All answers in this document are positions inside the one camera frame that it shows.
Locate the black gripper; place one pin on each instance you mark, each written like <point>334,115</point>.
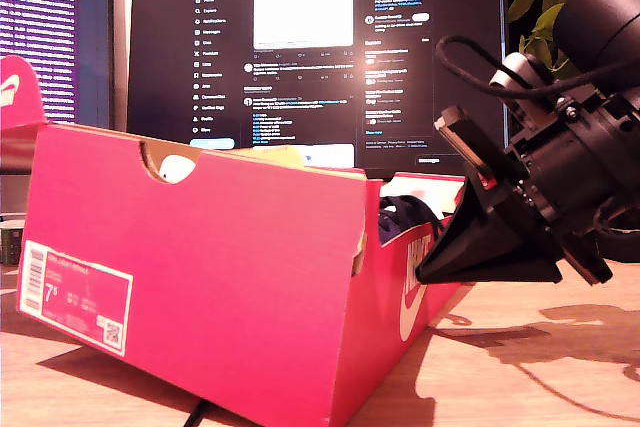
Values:
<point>575,172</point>

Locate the red Nike shoebox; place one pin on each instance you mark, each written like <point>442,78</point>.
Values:
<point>225,257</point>

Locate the green patterned box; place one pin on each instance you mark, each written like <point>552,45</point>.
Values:
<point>10,247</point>

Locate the dark navy shoe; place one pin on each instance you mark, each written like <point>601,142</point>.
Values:
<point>400,219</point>

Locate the black rectangular planter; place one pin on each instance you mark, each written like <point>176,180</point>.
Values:
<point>625,249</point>

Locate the green leafy houseplant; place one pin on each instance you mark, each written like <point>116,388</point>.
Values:
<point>547,19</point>

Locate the wide black Huawei monitor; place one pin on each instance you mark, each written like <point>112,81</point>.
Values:
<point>310,77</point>

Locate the computer monitor with purple terminal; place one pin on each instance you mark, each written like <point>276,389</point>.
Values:
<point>50,7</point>

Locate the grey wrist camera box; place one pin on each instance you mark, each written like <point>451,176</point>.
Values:
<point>515,74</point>

